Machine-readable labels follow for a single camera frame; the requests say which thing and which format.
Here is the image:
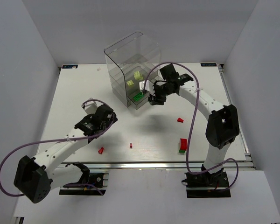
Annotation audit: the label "yellow lego brick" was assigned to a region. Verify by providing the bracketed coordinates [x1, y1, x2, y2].
[126, 80, 134, 86]
[134, 71, 143, 80]

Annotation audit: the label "clear acrylic cover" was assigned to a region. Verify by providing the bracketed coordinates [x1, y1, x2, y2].
[104, 31, 161, 109]

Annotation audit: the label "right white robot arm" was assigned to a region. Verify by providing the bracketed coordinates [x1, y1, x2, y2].
[139, 62, 239, 175]

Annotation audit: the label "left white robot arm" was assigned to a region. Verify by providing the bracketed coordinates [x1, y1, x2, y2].
[14, 104, 118, 203]

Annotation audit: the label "green lego brick left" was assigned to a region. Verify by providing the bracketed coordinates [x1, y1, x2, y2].
[133, 93, 144, 101]

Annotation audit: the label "red cone lego right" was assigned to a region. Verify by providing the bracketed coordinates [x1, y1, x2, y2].
[177, 118, 184, 123]

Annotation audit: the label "red cone lego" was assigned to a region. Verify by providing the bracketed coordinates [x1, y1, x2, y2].
[177, 118, 184, 123]
[98, 147, 104, 154]

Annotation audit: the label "red cone lego left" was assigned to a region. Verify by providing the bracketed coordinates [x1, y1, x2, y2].
[98, 147, 104, 154]

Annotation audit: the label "grey stacked drawer trays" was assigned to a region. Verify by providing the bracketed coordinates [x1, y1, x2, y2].
[109, 64, 160, 109]

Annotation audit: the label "right blue label sticker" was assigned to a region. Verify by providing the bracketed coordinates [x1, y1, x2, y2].
[200, 63, 217, 67]

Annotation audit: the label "blue label sticker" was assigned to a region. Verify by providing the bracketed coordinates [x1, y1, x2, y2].
[62, 65, 78, 69]
[200, 63, 217, 67]

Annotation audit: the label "red white green lego stack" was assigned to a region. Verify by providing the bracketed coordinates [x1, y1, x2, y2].
[179, 138, 187, 154]

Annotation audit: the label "left blue label sticker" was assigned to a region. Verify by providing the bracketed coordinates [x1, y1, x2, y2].
[62, 65, 78, 69]

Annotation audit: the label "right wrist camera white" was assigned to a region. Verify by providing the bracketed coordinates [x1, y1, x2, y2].
[139, 81, 155, 96]

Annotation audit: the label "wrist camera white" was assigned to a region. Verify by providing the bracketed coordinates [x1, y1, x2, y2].
[81, 98, 98, 115]
[139, 81, 155, 96]

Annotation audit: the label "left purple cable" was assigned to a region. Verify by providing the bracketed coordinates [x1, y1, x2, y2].
[0, 99, 119, 196]

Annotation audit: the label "purple cable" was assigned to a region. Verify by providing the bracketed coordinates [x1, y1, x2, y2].
[0, 99, 119, 196]
[146, 62, 239, 192]

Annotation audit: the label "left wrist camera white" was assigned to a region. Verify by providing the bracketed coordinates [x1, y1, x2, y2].
[81, 98, 98, 115]

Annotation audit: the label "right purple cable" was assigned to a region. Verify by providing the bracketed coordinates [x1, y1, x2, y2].
[146, 62, 239, 192]

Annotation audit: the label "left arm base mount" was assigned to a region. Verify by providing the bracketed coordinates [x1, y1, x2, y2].
[59, 170, 109, 196]

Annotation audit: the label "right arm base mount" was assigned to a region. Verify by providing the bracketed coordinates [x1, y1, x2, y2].
[182, 168, 231, 198]

